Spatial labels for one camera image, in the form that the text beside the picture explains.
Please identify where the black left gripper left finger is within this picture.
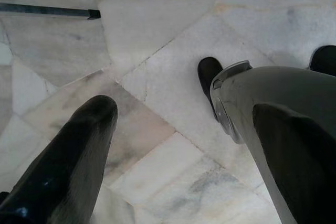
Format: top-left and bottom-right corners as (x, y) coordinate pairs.
(0, 94), (119, 224)

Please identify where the grey robot leg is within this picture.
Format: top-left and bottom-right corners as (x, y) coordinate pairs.
(309, 45), (336, 74)
(197, 56), (336, 224)

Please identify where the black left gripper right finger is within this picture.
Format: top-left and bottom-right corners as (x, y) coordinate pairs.
(253, 102), (336, 224)

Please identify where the grey robot left leg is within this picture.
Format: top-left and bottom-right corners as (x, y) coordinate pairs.
(197, 56), (336, 224)

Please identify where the grey robot right leg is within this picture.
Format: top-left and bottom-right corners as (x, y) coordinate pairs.
(309, 45), (336, 74)

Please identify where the silver rack base bar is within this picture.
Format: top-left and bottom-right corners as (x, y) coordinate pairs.
(0, 2), (102, 21)

